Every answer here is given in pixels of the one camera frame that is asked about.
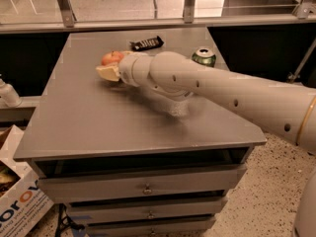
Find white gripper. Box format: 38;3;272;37
96;51;148;87

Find red apple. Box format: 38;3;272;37
101;51;124;65

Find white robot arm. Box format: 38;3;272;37
96;51;316;154

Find black rxbar chocolate wrapper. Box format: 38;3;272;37
130;36;164;51

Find green soda can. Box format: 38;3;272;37
192;47;216;67

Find grey drawer cabinet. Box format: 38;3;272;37
13;27;268;237

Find white plastic bottle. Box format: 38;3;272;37
0;78;22;107

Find top grey drawer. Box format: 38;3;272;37
39;164;247;203

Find grey drawer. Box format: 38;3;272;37
87;215;215;237
67;197;227;225
39;164;247;203

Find middle grey drawer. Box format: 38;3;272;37
67;197;227;225

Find white cardboard box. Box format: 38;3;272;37
0;125;53;237

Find bottom grey drawer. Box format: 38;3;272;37
87;215;215;237

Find black cable on floor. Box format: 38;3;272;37
54;203;87;237

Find metal window frame rail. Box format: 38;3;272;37
0;0;316;34

